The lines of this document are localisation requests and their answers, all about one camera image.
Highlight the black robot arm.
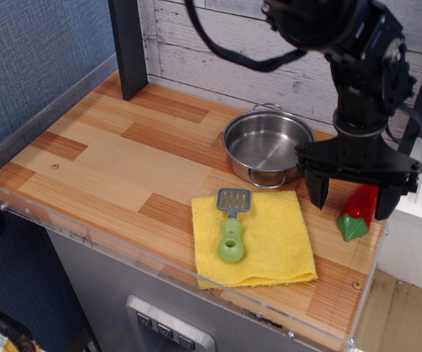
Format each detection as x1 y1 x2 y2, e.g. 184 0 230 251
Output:
262 1 422 220

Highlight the clear acrylic guard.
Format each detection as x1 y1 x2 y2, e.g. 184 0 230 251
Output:
0 58 386 351

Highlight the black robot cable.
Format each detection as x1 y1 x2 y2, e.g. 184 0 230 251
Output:
184 0 309 73

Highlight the green grey toy spatula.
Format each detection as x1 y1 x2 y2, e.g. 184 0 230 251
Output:
216 188 252 264

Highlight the stainless steel pot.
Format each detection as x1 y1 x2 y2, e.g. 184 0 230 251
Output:
222 103 316 188

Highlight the silver button panel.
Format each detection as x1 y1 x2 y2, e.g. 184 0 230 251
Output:
125 295 216 351

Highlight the dark left frame post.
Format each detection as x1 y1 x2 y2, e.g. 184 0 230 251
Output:
108 0 148 100

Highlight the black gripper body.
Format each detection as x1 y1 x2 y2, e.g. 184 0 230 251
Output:
296 134 422 193

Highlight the black yellow object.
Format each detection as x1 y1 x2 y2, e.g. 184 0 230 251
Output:
0 312 42 351

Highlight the red toy chili pepper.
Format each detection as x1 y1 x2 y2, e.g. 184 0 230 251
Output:
337 185 379 242

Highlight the yellow cloth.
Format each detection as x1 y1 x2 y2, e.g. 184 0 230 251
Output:
192 191 318 290

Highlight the grey toy cabinet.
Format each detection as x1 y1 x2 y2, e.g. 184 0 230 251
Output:
48 232 347 351

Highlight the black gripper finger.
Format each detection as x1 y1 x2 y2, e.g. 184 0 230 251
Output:
304 169 330 210
375 186 401 221

